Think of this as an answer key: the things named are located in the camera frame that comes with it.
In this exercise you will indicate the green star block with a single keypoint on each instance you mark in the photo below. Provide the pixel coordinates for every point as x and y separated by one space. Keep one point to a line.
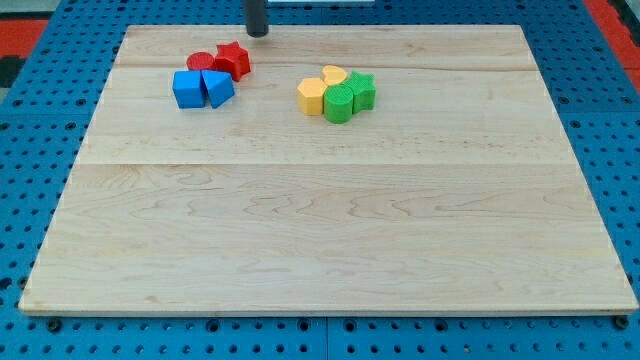
364 91

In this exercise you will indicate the blue triangle block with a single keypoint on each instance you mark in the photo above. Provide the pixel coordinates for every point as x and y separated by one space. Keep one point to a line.
219 86

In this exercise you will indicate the red star block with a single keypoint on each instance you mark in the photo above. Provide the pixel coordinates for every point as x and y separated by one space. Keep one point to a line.
233 59

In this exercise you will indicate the green cylinder block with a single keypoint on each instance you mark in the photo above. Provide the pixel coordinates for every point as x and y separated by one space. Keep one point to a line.
338 104

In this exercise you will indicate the yellow hexagon block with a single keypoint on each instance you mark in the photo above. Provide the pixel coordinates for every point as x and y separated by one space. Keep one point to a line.
310 96

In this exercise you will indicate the yellow heart block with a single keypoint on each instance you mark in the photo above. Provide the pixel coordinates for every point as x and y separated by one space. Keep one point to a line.
333 75

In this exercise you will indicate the light wooden board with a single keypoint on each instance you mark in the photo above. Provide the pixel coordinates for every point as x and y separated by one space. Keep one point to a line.
458 195

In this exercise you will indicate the blue cube block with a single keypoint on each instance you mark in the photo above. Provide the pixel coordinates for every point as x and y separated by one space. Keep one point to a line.
188 89

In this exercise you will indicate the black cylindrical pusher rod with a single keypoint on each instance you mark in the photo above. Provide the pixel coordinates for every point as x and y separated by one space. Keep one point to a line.
256 18

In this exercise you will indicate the red cylinder block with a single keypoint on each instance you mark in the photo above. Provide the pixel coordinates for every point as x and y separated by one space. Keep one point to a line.
201 61

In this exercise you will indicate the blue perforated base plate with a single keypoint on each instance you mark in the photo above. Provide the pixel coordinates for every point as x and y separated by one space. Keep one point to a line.
46 113

